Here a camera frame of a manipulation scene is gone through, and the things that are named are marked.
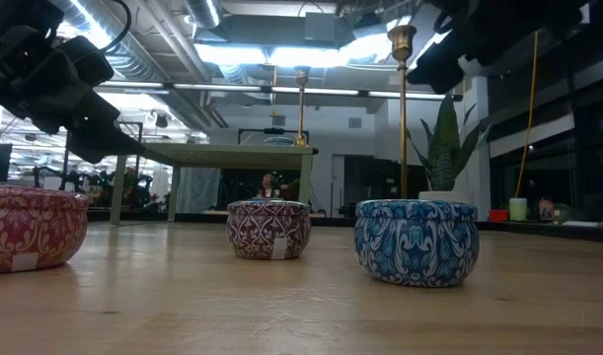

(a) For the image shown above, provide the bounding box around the snake plant in white pot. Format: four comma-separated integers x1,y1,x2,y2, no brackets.
406,95,493,204

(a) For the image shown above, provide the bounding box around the grey-blue curtain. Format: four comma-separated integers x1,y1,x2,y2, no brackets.
176,167,222,214

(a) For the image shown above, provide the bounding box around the yellow extension cord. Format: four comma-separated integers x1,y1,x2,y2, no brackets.
514,29,540,199

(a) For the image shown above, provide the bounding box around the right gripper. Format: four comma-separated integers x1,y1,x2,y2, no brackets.
407,0,586,95

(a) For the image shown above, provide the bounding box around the short gold candlestick holder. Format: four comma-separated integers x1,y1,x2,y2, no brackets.
293,65,313,148

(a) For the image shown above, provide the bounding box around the black aluminium table frame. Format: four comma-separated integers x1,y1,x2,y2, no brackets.
86,209,603,244

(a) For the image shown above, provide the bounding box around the small jar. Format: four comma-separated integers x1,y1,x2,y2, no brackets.
538,197,556,222

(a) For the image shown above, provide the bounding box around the blue patterned candle tin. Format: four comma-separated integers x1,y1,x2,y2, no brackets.
353,197,481,289

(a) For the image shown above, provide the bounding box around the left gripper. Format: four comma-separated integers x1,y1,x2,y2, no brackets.
0,0,147,165

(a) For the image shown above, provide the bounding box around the green perforated metal shelf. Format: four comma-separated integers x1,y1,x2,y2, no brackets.
108,142,320,226

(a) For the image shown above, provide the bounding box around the green cup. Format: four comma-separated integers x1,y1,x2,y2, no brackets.
508,197,529,223

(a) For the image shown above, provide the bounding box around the pink ball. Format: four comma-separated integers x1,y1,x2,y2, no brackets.
0,184,92,274

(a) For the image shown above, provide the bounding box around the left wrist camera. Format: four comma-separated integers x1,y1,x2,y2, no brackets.
58,35,115,89

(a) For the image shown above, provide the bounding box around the person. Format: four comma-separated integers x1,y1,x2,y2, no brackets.
258,173,284,200

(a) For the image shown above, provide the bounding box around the tall gold candlestick holder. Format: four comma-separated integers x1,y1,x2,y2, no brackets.
386,24,418,200

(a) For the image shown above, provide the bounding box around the silver ventilation duct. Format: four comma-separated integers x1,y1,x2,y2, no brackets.
182,0,224,30
48,0,231,130

